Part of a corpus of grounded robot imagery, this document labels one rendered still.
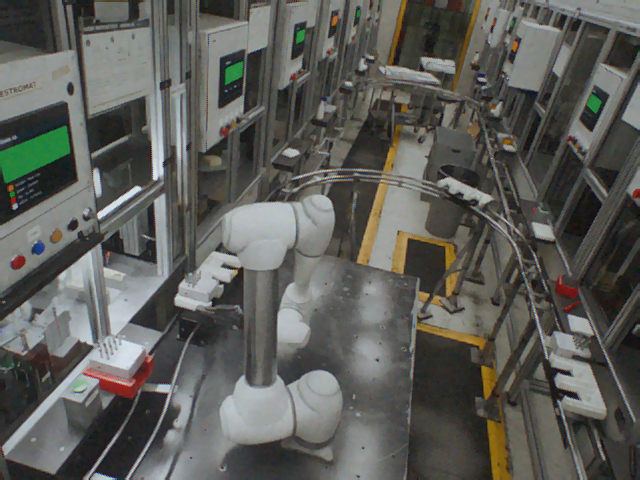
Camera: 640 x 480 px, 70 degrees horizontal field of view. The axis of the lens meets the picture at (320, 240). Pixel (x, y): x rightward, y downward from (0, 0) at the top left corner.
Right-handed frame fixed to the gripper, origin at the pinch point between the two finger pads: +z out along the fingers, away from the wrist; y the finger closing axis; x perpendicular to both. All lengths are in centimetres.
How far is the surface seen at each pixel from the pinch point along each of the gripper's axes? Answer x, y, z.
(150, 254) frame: -16.4, 6.4, 31.9
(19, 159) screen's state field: 53, 78, 17
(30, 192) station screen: 52, 70, 17
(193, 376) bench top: 15.4, -19.8, -2.6
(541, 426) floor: -72, -88, -175
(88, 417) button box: 59, 7, 7
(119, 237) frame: -15.5, 11.7, 45.0
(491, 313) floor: -168, -88, -156
